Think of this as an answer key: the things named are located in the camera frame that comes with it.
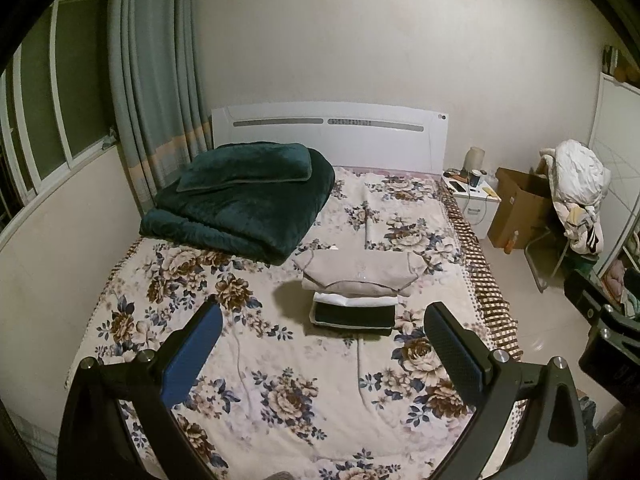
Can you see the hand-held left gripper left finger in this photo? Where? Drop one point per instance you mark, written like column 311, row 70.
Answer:
column 192, row 355

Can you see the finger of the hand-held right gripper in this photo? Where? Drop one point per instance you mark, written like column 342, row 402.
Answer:
column 582, row 292

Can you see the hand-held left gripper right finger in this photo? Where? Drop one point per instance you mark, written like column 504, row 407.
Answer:
column 452, row 355

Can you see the grey long-sleeve shirt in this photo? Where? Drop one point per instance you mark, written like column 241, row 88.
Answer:
column 360, row 272

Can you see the dark green cloth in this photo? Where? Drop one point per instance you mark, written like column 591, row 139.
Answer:
column 587, row 262

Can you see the pink cloth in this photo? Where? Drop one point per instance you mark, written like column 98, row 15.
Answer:
column 616, row 282

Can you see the teal cloth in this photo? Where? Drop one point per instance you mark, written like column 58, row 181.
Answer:
column 631, row 305

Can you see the black white-striped garment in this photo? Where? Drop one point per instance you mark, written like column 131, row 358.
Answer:
column 592, row 240

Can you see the metal folding chair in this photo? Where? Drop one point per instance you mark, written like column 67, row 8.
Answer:
column 537, row 260

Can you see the small orange bottle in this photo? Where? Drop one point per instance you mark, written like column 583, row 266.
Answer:
column 512, row 241

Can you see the floral bedsheet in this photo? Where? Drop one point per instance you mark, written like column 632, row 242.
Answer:
column 280, row 360

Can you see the brown checked bed sheet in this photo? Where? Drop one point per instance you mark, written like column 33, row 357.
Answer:
column 480, row 260

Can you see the large cardboard box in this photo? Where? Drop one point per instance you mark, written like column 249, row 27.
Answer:
column 520, row 210

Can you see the black folded garment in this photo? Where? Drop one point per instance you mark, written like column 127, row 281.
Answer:
column 350, row 318

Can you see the white folded garment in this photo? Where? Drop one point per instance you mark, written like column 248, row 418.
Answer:
column 350, row 300

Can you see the white nightstand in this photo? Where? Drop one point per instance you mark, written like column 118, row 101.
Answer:
column 475, row 215

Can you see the small yellow item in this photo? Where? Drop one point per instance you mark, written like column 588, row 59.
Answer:
column 490, row 193

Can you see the dark green blanket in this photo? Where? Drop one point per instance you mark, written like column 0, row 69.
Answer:
column 240, row 220

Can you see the dark cup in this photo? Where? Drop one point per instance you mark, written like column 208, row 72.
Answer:
column 475, row 179

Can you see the white wardrobe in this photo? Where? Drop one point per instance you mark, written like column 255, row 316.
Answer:
column 615, row 135

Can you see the mobile phone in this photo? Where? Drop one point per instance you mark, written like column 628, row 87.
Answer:
column 458, row 187

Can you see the beige table lamp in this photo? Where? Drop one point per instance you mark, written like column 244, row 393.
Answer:
column 475, row 159

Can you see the dark green pillow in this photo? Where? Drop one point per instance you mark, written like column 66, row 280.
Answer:
column 245, row 167

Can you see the white bed headboard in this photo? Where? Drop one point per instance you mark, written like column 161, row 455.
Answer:
column 325, row 140

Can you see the grey-green curtain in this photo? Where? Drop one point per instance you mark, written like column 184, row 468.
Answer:
column 150, row 85

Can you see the white-framed window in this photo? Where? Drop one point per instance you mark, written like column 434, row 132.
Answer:
column 75, row 75

